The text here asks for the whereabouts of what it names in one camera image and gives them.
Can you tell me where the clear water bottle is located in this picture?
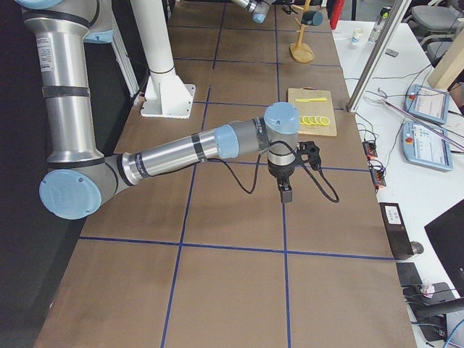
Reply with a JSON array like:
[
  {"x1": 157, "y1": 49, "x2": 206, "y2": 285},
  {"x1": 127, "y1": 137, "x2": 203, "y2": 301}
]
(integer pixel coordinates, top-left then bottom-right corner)
[{"x1": 368, "y1": 7, "x2": 392, "y2": 44}]

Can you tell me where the bamboo cutting board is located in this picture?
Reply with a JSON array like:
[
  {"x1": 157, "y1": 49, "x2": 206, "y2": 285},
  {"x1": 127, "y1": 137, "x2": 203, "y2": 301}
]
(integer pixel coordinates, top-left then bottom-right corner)
[{"x1": 287, "y1": 88, "x2": 337, "y2": 137}]

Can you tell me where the teach pendant far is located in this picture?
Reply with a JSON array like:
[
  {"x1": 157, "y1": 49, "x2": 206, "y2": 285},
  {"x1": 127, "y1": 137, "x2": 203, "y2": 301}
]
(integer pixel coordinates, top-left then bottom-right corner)
[{"x1": 405, "y1": 84, "x2": 450, "y2": 125}]

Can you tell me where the yellow plastic knife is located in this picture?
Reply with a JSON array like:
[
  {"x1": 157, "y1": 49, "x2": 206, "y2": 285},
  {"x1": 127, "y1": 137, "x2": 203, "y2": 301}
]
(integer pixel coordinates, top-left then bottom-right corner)
[{"x1": 294, "y1": 97, "x2": 327, "y2": 103}]

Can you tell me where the white paper cup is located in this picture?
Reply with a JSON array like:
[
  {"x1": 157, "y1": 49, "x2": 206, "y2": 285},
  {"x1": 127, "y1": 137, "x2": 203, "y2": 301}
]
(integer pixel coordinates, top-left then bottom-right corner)
[{"x1": 350, "y1": 28, "x2": 364, "y2": 48}]

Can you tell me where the wooden cup storage rack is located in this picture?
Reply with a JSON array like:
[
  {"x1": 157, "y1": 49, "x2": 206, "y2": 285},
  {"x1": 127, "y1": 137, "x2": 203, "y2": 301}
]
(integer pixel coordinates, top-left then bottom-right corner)
[{"x1": 289, "y1": 0, "x2": 315, "y2": 64}]

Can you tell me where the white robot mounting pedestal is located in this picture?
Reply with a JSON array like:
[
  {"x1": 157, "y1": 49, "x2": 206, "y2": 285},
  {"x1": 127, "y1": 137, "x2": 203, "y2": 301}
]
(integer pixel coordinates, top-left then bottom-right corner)
[{"x1": 130, "y1": 0, "x2": 196, "y2": 119}]

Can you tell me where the aluminium frame post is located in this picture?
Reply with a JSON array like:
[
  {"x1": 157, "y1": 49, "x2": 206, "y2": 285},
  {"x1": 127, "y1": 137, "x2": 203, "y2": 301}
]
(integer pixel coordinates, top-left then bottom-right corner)
[{"x1": 347, "y1": 0, "x2": 411, "y2": 113}]

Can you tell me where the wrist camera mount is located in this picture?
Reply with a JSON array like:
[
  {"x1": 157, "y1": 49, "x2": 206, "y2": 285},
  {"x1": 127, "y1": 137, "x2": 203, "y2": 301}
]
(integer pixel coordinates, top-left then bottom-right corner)
[{"x1": 297, "y1": 141, "x2": 322, "y2": 171}]

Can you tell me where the black laptop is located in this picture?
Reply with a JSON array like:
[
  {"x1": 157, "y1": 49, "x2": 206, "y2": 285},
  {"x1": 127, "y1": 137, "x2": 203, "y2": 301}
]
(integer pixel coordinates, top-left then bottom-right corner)
[{"x1": 425, "y1": 200, "x2": 464, "y2": 296}]

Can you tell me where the black box with label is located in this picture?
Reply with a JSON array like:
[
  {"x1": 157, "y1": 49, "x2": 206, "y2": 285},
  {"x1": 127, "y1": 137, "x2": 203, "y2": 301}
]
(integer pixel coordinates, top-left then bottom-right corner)
[{"x1": 379, "y1": 202, "x2": 414, "y2": 260}]

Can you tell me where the white reacher grabber tool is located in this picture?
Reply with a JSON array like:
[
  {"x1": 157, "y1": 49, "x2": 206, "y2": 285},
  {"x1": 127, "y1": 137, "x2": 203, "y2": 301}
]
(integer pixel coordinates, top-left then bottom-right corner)
[{"x1": 363, "y1": 91, "x2": 463, "y2": 152}]

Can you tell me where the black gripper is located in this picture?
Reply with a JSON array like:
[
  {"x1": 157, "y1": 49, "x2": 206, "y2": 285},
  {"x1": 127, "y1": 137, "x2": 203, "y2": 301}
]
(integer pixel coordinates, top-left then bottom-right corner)
[{"x1": 268, "y1": 162, "x2": 295, "y2": 203}]

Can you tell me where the dark blue mug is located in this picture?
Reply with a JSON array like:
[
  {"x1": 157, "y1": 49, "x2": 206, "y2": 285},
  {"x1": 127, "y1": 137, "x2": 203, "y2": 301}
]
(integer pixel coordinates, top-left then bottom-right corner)
[{"x1": 301, "y1": 10, "x2": 323, "y2": 26}]

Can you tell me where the teach pendant near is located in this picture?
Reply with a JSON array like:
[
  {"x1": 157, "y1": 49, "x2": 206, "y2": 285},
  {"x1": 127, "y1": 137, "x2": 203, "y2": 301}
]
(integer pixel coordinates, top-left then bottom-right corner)
[{"x1": 401, "y1": 121, "x2": 453, "y2": 172}]

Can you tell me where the black computer mouse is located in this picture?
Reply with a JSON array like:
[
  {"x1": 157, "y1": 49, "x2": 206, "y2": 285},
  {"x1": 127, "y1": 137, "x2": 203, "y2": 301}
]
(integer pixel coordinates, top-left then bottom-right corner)
[{"x1": 410, "y1": 241, "x2": 424, "y2": 255}]

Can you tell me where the grey office chair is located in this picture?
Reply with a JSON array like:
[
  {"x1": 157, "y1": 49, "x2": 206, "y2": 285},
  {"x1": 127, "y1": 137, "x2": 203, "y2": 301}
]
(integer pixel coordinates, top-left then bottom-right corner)
[{"x1": 406, "y1": 4, "x2": 463, "y2": 65}]

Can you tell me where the teach pendant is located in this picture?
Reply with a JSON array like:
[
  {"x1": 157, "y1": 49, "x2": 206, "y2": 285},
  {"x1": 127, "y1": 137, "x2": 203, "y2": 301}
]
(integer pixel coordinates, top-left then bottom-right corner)
[
  {"x1": 405, "y1": 84, "x2": 450, "y2": 125},
  {"x1": 401, "y1": 121, "x2": 453, "y2": 172}
]

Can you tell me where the orange black power strip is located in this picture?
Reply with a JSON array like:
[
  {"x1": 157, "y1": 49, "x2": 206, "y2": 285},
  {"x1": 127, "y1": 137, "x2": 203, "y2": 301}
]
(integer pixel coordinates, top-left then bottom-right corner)
[{"x1": 362, "y1": 140, "x2": 386, "y2": 191}]

